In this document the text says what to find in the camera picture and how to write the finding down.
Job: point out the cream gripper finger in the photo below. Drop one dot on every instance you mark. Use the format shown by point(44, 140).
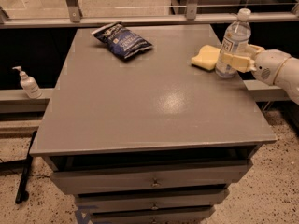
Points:
point(240, 63)
point(253, 50)

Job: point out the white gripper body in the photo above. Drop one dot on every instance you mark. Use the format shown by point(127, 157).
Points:
point(267, 66)

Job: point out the clear plastic water bottle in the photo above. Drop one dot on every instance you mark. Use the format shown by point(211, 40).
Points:
point(235, 39)

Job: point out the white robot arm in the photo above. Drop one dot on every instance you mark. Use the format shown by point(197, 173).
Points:
point(291, 88)

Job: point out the yellow sponge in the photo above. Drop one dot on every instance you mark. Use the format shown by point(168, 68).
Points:
point(206, 58)

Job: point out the white pump dispenser bottle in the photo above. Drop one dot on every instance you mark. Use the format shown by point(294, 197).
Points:
point(29, 84)

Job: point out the blue chip bag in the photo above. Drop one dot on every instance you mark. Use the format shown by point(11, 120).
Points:
point(121, 41)

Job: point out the grey drawer cabinet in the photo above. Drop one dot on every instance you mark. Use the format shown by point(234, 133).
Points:
point(156, 109)

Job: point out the bottom grey drawer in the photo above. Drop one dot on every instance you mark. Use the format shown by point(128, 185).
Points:
point(153, 216)

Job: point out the grey drawer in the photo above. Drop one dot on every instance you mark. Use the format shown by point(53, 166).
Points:
point(151, 200)
point(151, 177)
point(153, 216)

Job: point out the middle grey drawer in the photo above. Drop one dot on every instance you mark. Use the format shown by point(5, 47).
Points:
point(151, 200)

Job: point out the top grey drawer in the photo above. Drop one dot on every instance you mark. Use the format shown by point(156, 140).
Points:
point(151, 177)

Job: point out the black floor stand leg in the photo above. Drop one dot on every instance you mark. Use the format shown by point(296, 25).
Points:
point(22, 194)

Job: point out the metal window rail frame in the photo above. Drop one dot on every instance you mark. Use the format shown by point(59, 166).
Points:
point(93, 13)

